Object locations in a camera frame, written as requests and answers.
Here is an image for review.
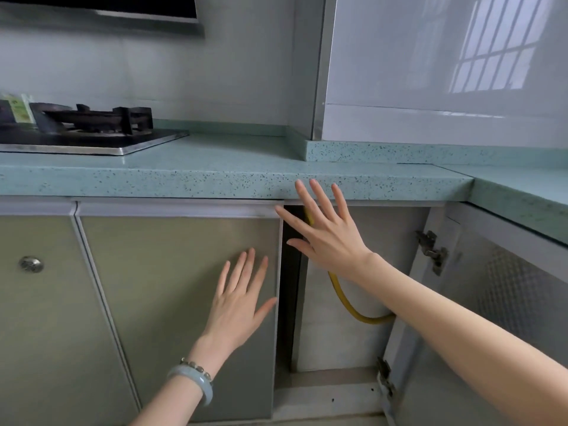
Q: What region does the person's left hand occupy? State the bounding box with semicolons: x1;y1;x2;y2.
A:
202;248;278;353

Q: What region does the brown beaded bracelet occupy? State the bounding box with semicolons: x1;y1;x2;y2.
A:
179;357;213;382

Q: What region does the black glass gas stove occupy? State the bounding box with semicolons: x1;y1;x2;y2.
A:
0;124;191;157

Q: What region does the person's right hand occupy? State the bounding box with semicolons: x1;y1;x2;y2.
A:
274;177;373;280

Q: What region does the black steel range hood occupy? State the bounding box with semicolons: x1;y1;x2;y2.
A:
0;0;206;38

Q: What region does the metal door hinge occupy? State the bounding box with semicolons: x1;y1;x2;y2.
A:
415;230;449;276
376;357;397;400

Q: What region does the person's left forearm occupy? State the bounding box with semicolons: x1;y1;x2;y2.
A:
128;337;231;426

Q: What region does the green glossy cabinet door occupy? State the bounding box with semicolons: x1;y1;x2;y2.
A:
75;200;285;423
379;204;568;426

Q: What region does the pale green jade bangle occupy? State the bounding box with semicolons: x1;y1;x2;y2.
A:
167;364;214;406

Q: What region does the yellow gas hose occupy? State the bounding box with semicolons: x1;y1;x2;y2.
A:
304;208;396;325

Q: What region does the metal gas burner grate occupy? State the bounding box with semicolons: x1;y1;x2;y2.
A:
28;102;154;136

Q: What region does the small green yellow box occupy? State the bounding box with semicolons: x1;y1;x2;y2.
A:
0;92;36;127

